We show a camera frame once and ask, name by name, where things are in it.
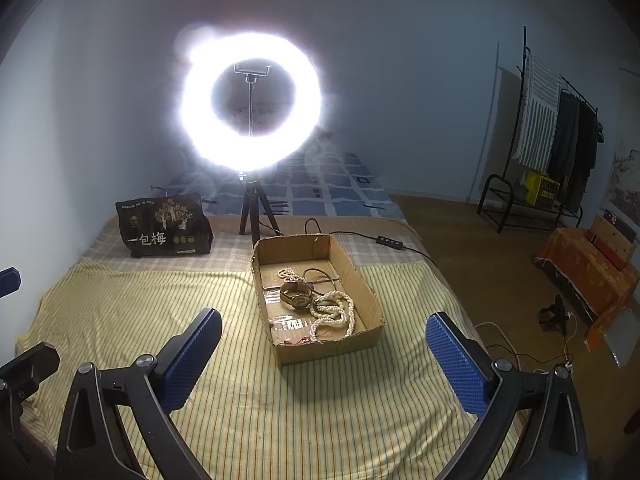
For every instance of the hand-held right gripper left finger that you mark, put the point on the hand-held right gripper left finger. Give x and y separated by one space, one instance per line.
192 355

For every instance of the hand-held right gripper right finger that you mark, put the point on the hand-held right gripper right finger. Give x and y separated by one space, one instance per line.
455 365

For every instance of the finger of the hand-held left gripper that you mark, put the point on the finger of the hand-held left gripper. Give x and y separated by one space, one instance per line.
9 281
35 362

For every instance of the cardboard box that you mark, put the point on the cardboard box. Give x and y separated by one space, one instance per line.
325 350

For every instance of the yellow striped cloth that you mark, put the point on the yellow striped cloth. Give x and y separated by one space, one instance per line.
150 290

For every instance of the plaid bed sheet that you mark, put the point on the plaid bed sheet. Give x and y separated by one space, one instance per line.
230 252

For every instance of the black device on floor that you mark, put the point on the black device on floor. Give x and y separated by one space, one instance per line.
552 315

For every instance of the gold wrist watch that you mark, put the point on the gold wrist watch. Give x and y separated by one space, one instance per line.
299 300

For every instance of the black printed bag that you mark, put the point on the black printed bag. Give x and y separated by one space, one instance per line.
165 225

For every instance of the black tripod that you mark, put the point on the black tripod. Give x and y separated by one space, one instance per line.
252 210

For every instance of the orange covered furniture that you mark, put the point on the orange covered furniture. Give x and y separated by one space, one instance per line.
575 260

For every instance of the grey flat panel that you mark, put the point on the grey flat panel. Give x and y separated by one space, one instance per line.
625 335

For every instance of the yellow crate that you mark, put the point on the yellow crate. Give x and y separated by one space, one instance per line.
542 190

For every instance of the wooden board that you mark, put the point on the wooden board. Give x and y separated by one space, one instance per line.
620 240

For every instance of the black hanging garment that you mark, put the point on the black hanging garment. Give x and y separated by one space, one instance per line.
587 160

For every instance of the grey hanging garment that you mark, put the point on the grey hanging garment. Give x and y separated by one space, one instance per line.
562 135

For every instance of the striped towel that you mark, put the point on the striped towel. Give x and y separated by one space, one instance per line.
540 120

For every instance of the phone holder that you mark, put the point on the phone holder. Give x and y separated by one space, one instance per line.
252 67

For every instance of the black clothes rack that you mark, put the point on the black clothes rack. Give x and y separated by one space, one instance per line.
524 45

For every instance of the wall poster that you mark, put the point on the wall poster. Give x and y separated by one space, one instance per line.
627 175

